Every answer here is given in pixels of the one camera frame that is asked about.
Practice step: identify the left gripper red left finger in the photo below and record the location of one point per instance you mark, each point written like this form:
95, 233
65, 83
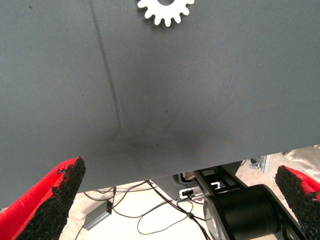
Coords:
37, 212

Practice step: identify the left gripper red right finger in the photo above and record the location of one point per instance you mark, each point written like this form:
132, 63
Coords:
305, 200

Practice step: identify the steel planetary gear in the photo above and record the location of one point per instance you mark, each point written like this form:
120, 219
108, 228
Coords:
180, 12

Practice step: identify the aluminium profile bar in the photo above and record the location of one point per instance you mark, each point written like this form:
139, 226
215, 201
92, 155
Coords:
266, 163

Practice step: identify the black cylindrical housing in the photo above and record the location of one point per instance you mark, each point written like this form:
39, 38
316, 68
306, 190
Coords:
247, 215

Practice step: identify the grey power adapter box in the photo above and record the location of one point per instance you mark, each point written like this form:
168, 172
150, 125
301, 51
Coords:
97, 216

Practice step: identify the dark grey table cloth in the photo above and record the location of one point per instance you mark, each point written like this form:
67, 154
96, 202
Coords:
175, 75

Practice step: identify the black metal frame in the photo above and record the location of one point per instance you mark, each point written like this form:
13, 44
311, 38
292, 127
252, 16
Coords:
225, 178

